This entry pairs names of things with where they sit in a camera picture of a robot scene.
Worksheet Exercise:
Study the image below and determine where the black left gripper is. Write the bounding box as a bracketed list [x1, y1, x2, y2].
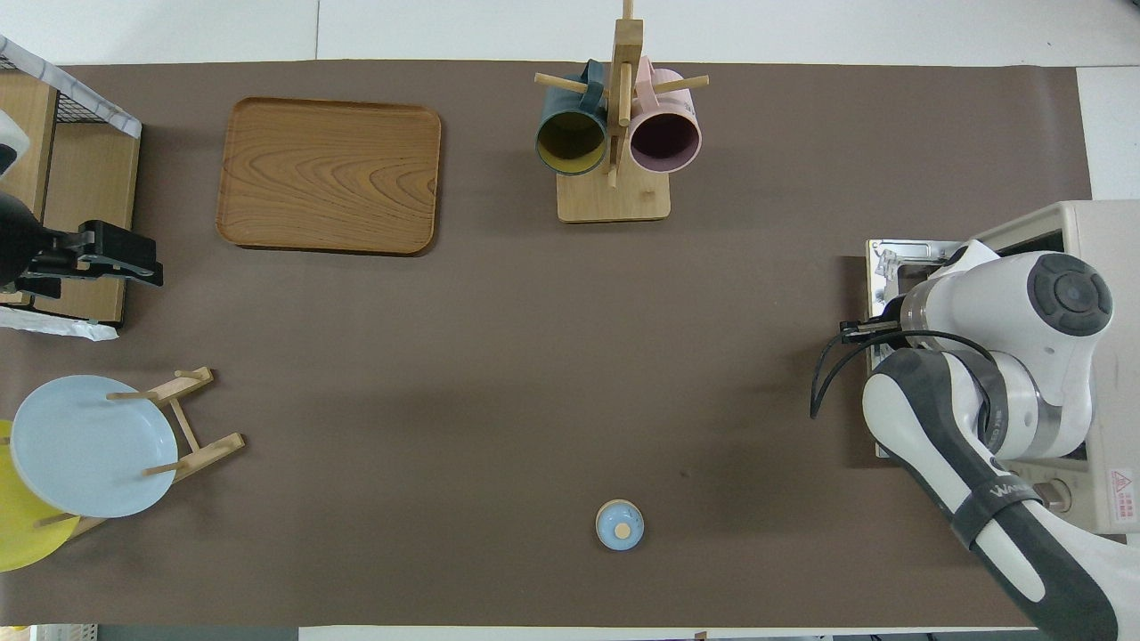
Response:
[0, 191, 164, 301]

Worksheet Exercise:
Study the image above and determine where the cream toaster oven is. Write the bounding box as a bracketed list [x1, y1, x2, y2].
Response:
[969, 200, 1140, 535]

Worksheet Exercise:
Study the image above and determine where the light blue plate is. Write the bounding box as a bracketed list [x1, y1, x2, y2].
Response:
[10, 375, 179, 519]

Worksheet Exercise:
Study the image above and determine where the wooden plate rack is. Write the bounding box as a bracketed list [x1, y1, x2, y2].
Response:
[36, 366, 246, 540]

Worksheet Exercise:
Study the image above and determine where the wooden tray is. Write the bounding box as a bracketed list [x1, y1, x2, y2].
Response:
[216, 97, 443, 256]

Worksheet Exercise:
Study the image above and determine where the yellow plate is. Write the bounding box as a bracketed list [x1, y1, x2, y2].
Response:
[0, 419, 81, 572]

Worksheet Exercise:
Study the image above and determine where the brown table mat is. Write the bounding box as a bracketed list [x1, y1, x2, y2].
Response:
[0, 60, 1132, 629]

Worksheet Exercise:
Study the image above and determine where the dark blue mug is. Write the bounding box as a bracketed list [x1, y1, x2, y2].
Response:
[534, 60, 609, 177]

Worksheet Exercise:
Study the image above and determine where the wooden mug tree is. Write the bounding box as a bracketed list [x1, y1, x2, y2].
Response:
[534, 0, 711, 223]

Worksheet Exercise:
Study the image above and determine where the pink mug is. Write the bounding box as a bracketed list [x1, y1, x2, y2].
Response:
[629, 56, 704, 174]

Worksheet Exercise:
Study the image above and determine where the wooden shelf with wire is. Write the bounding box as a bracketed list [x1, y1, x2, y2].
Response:
[0, 34, 143, 343]

